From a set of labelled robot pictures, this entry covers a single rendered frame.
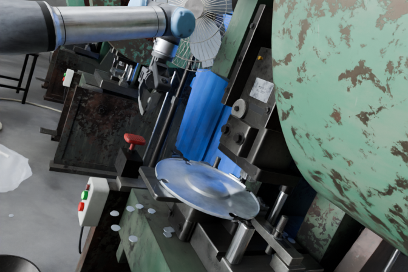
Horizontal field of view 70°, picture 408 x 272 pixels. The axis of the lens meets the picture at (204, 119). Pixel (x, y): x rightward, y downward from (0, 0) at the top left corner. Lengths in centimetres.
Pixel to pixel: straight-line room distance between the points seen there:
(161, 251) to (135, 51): 144
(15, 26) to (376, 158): 59
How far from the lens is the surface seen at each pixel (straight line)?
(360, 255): 93
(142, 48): 197
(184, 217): 77
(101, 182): 96
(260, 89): 76
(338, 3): 30
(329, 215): 89
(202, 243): 75
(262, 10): 81
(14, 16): 64
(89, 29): 67
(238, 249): 67
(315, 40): 31
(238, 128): 74
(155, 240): 76
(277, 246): 75
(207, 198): 72
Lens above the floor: 107
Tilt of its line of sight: 10 degrees down
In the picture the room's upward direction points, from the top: 22 degrees clockwise
